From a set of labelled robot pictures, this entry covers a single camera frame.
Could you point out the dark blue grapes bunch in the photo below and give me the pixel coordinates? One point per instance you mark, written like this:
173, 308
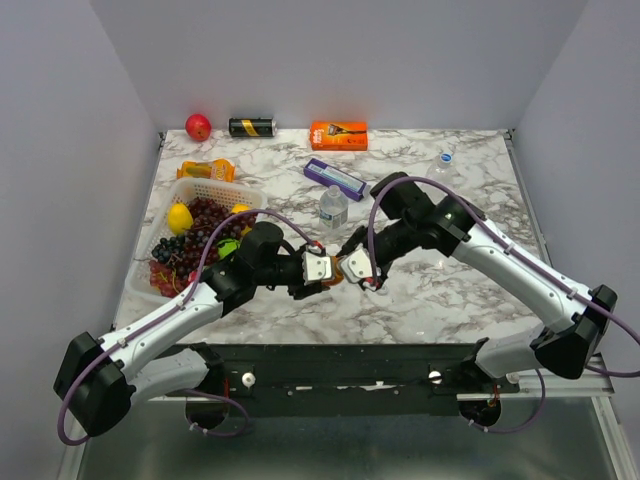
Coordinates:
169, 251

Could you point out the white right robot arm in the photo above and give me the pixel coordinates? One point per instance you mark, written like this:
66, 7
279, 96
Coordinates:
573, 317

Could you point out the black gold can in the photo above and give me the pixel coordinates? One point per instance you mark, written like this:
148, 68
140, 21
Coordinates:
252, 127

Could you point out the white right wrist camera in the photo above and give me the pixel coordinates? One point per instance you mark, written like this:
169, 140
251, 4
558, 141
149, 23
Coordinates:
357, 270

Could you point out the yellow lemon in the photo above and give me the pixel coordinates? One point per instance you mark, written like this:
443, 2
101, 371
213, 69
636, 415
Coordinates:
241, 224
179, 219

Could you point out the small water bottle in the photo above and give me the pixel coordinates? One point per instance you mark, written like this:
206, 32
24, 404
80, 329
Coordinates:
333, 208

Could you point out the light red grapes bunch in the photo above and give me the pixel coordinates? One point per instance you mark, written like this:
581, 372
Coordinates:
165, 280

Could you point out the white plastic basket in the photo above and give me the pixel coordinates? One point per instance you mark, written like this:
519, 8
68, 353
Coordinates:
183, 190

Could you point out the dark red grapes bunch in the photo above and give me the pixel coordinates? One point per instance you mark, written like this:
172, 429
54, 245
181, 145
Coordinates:
211, 221

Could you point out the large clear plastic bottle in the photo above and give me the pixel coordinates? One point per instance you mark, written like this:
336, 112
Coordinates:
441, 173

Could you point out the red apple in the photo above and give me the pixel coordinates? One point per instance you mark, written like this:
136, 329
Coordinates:
198, 127

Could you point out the orange juice bottle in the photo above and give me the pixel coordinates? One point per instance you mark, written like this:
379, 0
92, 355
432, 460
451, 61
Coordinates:
337, 275

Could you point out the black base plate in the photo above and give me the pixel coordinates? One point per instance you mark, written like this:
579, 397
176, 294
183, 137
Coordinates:
412, 400

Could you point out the orange razor box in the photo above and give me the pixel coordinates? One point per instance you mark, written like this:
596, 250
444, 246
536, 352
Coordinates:
339, 136

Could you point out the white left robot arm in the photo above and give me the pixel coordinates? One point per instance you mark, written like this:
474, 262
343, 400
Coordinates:
100, 379

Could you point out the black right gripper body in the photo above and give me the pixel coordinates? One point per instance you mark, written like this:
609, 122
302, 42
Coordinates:
391, 243

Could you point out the purple toothpaste box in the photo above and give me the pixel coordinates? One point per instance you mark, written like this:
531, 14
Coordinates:
327, 175

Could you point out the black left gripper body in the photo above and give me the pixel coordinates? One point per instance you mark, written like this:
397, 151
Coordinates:
297, 289

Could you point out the orange snack bag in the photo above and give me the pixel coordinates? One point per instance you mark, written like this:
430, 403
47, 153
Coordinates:
219, 169

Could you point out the aluminium mounting rail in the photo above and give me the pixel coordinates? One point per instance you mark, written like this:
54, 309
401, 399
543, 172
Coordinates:
550, 385

